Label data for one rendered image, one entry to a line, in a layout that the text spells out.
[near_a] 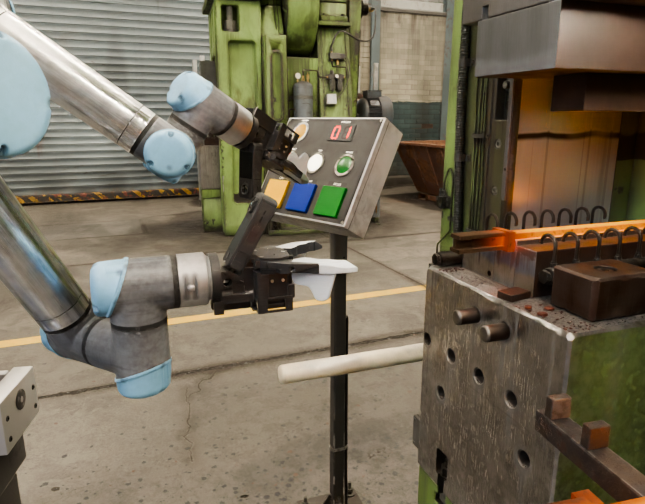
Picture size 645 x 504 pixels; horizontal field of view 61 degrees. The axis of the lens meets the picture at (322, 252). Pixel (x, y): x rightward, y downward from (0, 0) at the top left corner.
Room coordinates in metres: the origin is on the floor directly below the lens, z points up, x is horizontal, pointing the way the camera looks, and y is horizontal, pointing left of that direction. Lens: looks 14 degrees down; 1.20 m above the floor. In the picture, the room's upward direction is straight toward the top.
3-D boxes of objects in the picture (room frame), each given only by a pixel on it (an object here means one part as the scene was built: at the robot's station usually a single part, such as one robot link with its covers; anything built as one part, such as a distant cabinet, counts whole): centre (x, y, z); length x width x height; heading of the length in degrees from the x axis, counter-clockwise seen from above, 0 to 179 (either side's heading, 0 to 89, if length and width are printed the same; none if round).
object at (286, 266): (0.74, 0.04, 1.00); 0.09 x 0.05 x 0.02; 74
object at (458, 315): (0.87, -0.25, 0.87); 0.04 x 0.03 x 0.03; 110
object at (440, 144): (7.90, -1.97, 0.42); 1.89 x 1.20 x 0.85; 22
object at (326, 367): (1.23, -0.11, 0.62); 0.44 x 0.05 x 0.05; 110
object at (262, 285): (0.76, 0.10, 0.97); 0.12 x 0.08 x 0.09; 110
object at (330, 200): (1.27, -0.02, 1.01); 0.07 x 0.05 x 0.07; 45
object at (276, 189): (1.41, 0.12, 1.01); 0.07 x 0.05 x 0.07; 45
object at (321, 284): (0.74, 0.00, 0.97); 0.09 x 0.03 x 0.06; 74
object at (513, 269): (1.00, -0.51, 0.96); 0.42 x 0.20 x 0.09; 110
